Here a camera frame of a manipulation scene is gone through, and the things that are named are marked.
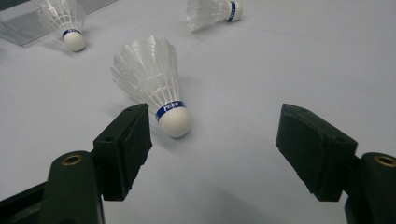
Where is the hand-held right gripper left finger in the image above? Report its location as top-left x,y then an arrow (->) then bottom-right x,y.
92,103 -> 153,202

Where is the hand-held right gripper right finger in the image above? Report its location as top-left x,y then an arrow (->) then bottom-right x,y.
276,103 -> 359,203

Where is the white feather shuttlecock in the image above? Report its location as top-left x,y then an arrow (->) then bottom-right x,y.
110,35 -> 193,139
36,0 -> 87,52
186,0 -> 244,33

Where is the clear plastic tray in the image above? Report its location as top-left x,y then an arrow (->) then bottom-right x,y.
0,0 -> 118,48

